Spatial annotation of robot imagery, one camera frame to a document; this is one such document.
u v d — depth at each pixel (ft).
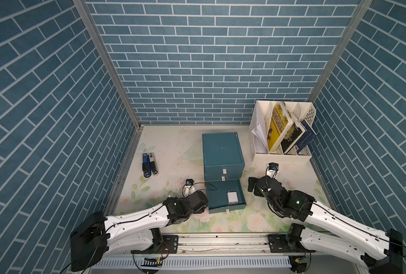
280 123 3.06
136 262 2.29
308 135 3.15
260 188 1.86
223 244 2.48
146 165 3.10
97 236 1.31
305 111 3.32
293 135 3.15
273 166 2.17
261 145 2.95
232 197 2.77
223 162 2.47
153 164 3.15
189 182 2.41
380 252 1.34
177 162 3.36
